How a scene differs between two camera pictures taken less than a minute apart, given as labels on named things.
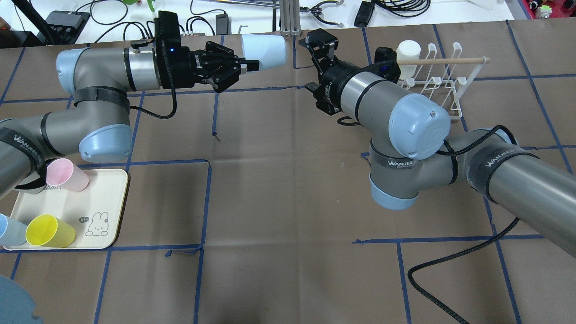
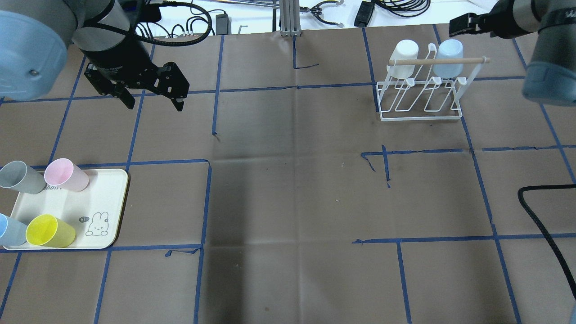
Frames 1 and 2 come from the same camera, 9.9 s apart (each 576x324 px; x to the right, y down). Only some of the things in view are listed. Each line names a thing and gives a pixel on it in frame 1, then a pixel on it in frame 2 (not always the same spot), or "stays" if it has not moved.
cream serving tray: (98, 213) stays
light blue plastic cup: (270, 50) to (449, 49)
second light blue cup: (12, 232) stays
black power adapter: (364, 14) stays
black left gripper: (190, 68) to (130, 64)
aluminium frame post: (290, 18) stays
